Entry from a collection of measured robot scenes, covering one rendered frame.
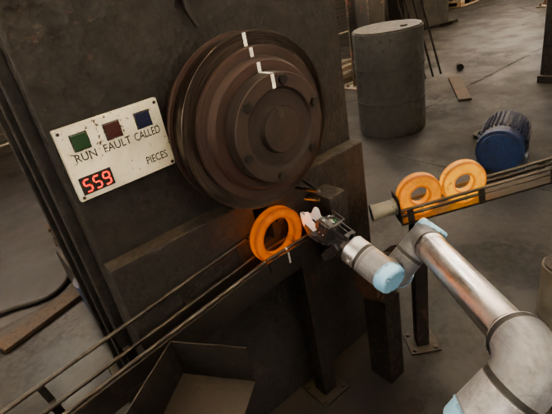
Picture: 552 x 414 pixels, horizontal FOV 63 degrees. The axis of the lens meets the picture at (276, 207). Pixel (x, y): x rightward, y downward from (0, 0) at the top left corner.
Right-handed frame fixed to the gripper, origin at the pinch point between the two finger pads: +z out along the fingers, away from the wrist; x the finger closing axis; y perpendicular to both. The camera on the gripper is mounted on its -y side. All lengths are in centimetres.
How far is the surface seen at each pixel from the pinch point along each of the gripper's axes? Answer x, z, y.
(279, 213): 10.9, -0.2, 7.6
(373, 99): -209, 130, -84
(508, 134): -189, 12, -50
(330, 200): -7.8, -3.8, 5.5
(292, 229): 6.6, -1.7, -0.6
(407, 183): -33.6, -14.2, 5.8
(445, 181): -44.4, -22.0, 6.4
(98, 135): 50, 22, 40
